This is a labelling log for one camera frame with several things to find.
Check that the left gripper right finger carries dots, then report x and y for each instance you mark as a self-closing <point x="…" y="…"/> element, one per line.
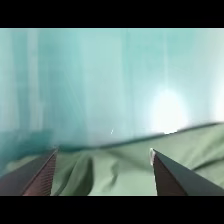
<point x="176" y="180"/>

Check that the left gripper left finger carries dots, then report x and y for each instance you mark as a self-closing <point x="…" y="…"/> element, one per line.
<point x="31" y="177"/>

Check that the green garment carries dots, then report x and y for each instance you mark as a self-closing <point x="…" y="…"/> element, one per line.
<point x="123" y="166"/>

